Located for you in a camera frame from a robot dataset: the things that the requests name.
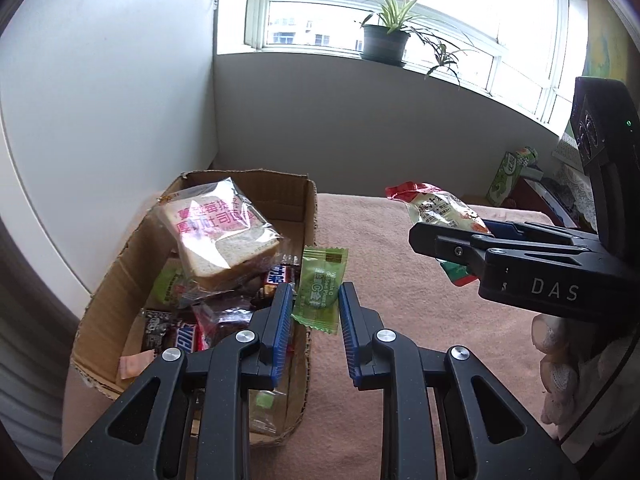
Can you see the potted spider plant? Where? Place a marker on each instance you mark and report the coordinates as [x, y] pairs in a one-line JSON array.
[[382, 42]]

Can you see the sliced bread packet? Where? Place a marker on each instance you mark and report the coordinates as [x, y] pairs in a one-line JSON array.
[[220, 240]]

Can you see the pink biscuit packet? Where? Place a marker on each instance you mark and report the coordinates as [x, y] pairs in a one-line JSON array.
[[132, 364]]

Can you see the green red snack bag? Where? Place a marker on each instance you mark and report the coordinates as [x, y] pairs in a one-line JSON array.
[[440, 210]]

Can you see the person's right hand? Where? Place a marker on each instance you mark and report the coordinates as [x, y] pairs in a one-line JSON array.
[[552, 342]]

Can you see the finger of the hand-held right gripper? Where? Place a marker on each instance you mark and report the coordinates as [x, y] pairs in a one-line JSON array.
[[450, 245], [510, 229]]

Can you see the green carton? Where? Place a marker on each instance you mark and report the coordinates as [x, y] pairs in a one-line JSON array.
[[502, 180]]

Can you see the cardboard box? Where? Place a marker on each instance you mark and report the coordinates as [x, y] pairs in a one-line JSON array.
[[120, 285]]

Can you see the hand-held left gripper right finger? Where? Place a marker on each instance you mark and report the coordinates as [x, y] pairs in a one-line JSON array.
[[347, 335]]

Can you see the green candy packet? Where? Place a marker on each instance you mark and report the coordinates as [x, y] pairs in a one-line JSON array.
[[320, 280]]

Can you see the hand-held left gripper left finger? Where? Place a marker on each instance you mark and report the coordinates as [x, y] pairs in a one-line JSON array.
[[282, 332]]

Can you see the white framed window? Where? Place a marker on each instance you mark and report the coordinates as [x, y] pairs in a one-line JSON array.
[[450, 0]]

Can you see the dark chocolate snack packet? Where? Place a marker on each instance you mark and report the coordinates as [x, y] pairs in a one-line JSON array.
[[157, 327]]

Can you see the chocolate bar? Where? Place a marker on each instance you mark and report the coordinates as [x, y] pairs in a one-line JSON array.
[[187, 336], [275, 277]]

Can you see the red clear prune packet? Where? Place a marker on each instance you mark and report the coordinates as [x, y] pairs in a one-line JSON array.
[[225, 316]]

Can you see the wall poster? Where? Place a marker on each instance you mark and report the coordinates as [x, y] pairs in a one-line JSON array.
[[607, 55]]

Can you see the white lace cloth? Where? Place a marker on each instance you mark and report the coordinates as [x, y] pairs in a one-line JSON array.
[[575, 195]]

